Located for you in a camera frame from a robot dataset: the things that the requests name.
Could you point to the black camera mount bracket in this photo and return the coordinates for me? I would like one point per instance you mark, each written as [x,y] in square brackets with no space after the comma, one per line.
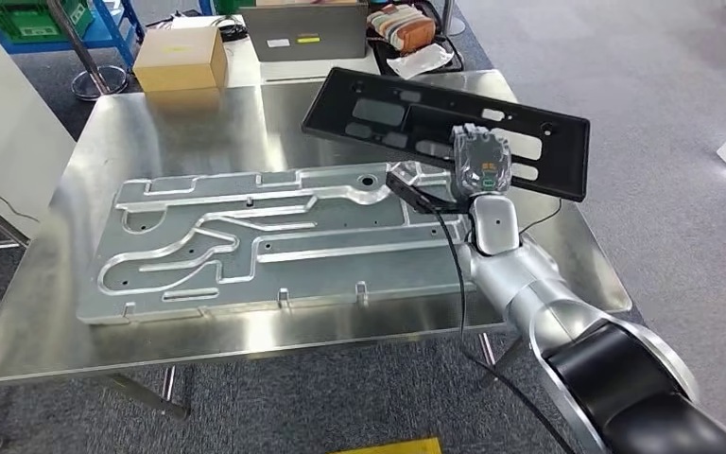
[425,197]

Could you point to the cardboard box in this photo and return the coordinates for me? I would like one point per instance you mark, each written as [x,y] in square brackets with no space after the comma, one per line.
[175,62]

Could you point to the stainless steel workbench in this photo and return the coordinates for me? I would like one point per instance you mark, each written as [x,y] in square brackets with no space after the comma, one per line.
[275,125]

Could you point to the chrome stanchion with round base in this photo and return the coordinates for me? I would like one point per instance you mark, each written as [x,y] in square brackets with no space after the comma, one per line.
[97,84]

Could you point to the grey laptop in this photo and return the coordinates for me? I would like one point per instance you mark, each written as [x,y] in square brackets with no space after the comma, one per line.
[306,31]

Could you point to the clear plastic bag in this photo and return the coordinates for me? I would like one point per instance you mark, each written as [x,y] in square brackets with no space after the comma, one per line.
[419,61]

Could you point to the striped brown pouch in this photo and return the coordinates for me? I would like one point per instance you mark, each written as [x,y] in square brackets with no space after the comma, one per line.
[407,31]

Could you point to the black plastic car part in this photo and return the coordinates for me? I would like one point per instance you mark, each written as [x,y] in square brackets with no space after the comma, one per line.
[328,103]

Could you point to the green plastic crate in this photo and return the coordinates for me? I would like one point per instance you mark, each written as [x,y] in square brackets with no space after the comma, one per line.
[37,28]

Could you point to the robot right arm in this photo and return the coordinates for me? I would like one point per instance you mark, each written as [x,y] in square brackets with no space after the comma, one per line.
[526,282]

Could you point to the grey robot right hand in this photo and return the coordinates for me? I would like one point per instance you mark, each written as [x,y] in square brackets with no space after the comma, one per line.
[482,163]

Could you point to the black tray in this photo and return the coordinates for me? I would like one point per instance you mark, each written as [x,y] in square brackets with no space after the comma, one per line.
[380,59]

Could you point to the machined aluminium plate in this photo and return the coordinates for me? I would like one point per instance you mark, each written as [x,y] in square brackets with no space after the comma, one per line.
[338,275]

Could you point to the round chrome stanchion base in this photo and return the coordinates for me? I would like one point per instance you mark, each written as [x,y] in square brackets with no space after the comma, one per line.
[457,25]

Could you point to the white cabinet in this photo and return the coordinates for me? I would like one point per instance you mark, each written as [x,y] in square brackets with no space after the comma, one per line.
[6,138]

